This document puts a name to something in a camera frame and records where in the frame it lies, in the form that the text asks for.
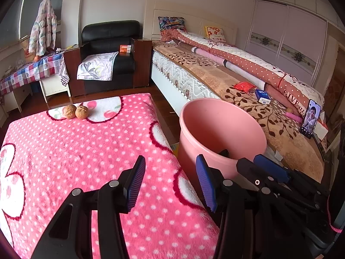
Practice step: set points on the window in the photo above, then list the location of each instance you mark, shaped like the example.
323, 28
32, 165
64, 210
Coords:
29, 13

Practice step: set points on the white bed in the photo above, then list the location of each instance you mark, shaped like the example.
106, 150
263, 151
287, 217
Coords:
172, 72

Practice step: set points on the pink polka dot blanket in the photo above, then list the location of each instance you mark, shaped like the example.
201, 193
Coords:
80, 153

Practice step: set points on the pink rolled mat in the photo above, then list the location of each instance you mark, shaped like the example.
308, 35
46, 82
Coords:
213, 56

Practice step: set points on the pink plastic bucket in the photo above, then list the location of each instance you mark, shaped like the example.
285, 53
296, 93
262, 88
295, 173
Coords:
215, 124

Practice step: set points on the orange fruit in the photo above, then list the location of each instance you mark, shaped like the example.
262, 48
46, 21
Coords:
37, 58

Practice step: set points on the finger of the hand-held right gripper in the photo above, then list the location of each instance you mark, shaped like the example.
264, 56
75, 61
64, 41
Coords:
250, 170
269, 164

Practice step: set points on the brown walnut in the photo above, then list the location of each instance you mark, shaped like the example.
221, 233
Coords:
69, 112
82, 112

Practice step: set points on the red dotted quilt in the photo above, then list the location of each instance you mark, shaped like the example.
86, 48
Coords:
256, 64

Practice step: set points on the smartphone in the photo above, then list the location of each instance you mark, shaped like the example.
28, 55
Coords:
310, 118

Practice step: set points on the yellow floral pillow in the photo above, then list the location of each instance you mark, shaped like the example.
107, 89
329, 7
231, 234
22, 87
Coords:
214, 32

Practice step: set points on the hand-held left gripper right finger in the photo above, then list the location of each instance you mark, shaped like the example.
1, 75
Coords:
206, 183

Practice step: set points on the orange cardboard box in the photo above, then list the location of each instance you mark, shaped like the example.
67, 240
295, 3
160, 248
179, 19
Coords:
125, 48

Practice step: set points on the pink tube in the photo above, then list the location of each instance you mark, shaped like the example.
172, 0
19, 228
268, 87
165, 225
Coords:
295, 118

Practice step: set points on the black leather armchair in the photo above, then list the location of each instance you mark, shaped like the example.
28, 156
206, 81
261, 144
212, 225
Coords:
110, 31

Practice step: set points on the brown paper bag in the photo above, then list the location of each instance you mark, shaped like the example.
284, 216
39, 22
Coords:
27, 52

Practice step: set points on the white wardrobe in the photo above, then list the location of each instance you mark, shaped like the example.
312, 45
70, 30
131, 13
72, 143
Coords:
291, 32

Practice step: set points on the brown leaf pattern blanket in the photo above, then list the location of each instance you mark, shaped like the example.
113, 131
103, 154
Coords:
204, 72

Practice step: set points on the white floral pillowcase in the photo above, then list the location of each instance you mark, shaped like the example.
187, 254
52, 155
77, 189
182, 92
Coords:
97, 66

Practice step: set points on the black foam fruit net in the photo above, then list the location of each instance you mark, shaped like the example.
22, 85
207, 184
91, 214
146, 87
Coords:
224, 153

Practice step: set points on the white patterned padded jacket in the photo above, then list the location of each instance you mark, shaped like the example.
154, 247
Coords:
41, 29

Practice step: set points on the blue and white box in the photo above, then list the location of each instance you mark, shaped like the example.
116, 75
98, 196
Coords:
262, 95

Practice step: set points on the colourful cartoon pillow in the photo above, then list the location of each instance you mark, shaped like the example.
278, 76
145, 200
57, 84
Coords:
171, 23

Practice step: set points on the checked tablecloth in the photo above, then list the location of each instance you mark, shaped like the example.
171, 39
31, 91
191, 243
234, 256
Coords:
32, 70

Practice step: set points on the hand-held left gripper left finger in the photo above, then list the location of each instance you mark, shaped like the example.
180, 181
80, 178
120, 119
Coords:
136, 183

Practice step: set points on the red snack packet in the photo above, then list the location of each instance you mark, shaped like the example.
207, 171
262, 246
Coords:
244, 87

